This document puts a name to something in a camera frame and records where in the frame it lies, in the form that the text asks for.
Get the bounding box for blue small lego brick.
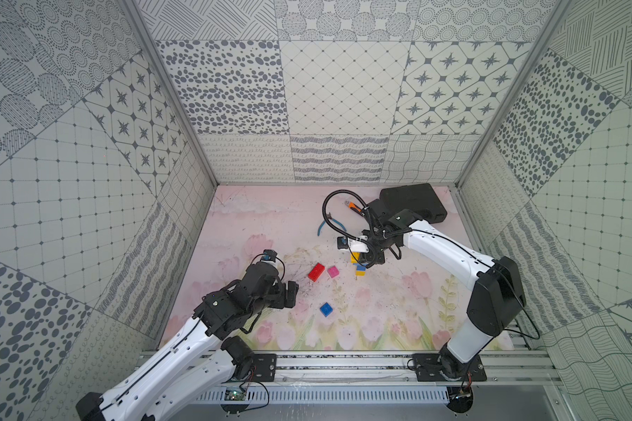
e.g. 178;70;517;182
320;303;334;318

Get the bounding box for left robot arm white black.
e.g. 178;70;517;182
75;250;298;420

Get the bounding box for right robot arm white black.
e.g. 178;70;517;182
360;200;526;381

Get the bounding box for red lego brick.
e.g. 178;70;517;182
307;263;325;282

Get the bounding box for pink lego brick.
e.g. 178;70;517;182
327;266;340;278

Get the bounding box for black plastic tool case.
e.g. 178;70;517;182
379;183;448;224

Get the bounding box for floral pink table mat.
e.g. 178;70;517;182
163;185;470;351

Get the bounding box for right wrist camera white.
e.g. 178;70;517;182
336;236;369;254

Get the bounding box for teal handled pliers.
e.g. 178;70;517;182
317;211;348;238

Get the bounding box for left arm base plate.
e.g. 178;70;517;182
232;354;277;382

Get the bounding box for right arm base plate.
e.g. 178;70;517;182
408;353;487;382

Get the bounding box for aluminium rail frame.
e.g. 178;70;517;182
128;349;565;389

